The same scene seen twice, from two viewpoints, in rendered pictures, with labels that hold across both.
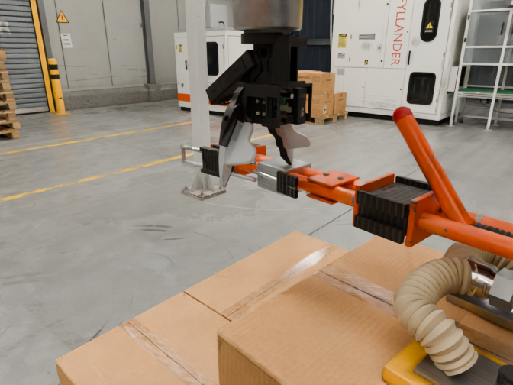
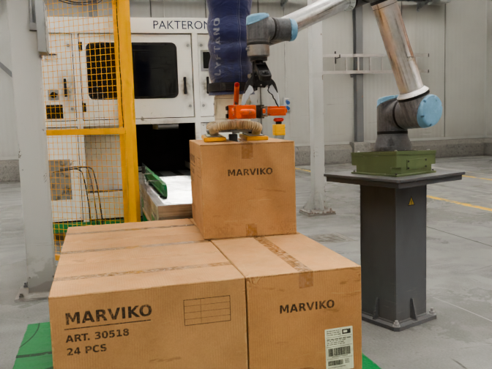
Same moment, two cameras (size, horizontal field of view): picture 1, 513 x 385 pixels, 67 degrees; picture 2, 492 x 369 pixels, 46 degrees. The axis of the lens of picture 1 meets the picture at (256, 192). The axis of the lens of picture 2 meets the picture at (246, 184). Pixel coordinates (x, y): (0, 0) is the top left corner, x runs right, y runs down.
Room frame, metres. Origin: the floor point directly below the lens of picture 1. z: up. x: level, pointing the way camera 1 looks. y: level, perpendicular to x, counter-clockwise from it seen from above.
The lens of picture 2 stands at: (2.55, 1.26, 1.05)
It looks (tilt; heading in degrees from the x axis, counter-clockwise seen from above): 6 degrees down; 214
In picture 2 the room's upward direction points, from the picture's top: 2 degrees counter-clockwise
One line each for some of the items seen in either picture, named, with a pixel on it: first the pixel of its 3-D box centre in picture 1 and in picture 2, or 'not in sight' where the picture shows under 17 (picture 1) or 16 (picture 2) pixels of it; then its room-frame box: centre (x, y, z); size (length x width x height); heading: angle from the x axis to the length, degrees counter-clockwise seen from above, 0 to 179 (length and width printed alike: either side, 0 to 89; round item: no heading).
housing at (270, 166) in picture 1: (283, 175); not in sight; (0.63, -0.05, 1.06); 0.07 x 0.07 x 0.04; 40
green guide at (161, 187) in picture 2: not in sight; (148, 179); (-0.77, -1.89, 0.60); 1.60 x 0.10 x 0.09; 48
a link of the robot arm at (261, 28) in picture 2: not in sight; (258, 29); (0.55, -0.01, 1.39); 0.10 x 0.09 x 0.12; 154
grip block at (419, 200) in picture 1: (399, 206); (237, 111); (0.46, -0.18, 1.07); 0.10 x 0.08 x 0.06; 130
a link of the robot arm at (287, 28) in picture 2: not in sight; (280, 30); (0.44, 0.03, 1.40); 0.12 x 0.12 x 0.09; 64
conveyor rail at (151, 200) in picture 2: not in sight; (145, 198); (-0.49, -1.66, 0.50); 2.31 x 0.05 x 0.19; 48
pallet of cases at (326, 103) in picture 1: (309, 95); not in sight; (7.85, -1.05, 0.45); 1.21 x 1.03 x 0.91; 49
